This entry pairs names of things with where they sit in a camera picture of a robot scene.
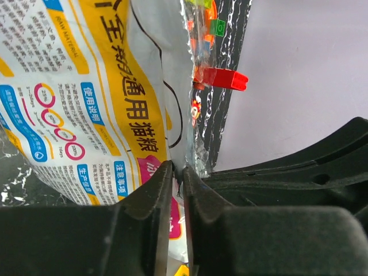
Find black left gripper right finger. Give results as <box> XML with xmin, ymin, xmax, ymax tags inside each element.
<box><xmin>183</xmin><ymin>167</ymin><xmax>367</xmax><ymax>275</ymax></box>

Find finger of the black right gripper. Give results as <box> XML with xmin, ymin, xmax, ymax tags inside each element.
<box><xmin>204</xmin><ymin>117</ymin><xmax>367</xmax><ymax>224</ymax></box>

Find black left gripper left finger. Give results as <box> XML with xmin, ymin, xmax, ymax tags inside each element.
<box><xmin>1</xmin><ymin>161</ymin><xmax>173</xmax><ymax>275</ymax></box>

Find cat food bag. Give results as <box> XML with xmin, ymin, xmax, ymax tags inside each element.
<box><xmin>1</xmin><ymin>1</ymin><xmax>212</xmax><ymax>263</ymax></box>

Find red number toy block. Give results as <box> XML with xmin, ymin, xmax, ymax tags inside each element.
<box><xmin>190</xmin><ymin>97</ymin><xmax>202</xmax><ymax>127</ymax></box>

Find red toy brick vehicle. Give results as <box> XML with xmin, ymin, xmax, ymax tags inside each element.
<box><xmin>193</xmin><ymin>67</ymin><xmax>248</xmax><ymax>91</ymax></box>

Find green toy brick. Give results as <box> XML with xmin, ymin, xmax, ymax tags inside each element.
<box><xmin>210</xmin><ymin>19</ymin><xmax>226</xmax><ymax>37</ymax></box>

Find lime green toy plate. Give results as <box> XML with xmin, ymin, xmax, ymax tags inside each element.
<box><xmin>187</xmin><ymin>0</ymin><xmax>213</xmax><ymax>9</ymax></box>

